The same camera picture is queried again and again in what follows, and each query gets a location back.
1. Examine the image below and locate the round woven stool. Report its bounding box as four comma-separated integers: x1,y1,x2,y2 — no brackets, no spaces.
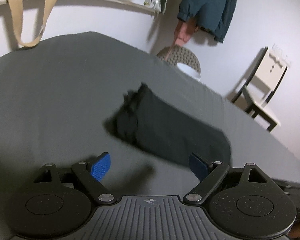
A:
157,45,201,81

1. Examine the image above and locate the white black chair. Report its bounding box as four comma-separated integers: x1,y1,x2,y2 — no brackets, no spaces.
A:
231,47,290,132

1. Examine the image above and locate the black garment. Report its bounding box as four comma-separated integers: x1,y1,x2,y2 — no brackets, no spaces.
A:
104,83,231,166

